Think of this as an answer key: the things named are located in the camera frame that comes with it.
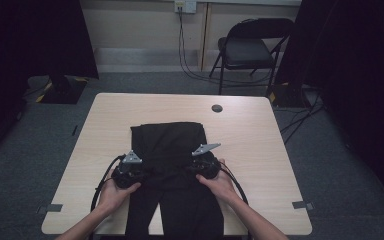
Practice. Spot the black folding chair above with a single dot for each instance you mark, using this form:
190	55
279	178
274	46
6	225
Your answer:
246	51

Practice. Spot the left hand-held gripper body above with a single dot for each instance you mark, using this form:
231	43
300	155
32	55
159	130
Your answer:
126	176

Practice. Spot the wooden wall post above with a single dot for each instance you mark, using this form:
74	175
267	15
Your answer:
204	36

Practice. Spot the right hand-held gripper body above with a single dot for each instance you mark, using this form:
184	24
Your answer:
208	165

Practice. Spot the grey tape strip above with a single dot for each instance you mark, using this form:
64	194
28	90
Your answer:
51	208
301	205

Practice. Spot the black pants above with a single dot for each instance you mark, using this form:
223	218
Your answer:
170	143

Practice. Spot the person's left hand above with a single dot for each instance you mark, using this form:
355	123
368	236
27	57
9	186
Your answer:
113	196

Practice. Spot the person's right hand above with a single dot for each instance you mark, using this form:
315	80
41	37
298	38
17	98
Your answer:
221	186

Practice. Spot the black curtain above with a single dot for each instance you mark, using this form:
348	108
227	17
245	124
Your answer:
20	50
356	66

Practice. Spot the white wall socket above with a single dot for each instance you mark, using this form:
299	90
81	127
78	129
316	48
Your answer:
185	6

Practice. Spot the black stand base yellow tape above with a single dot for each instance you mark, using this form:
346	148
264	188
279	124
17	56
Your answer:
286	96
63	91

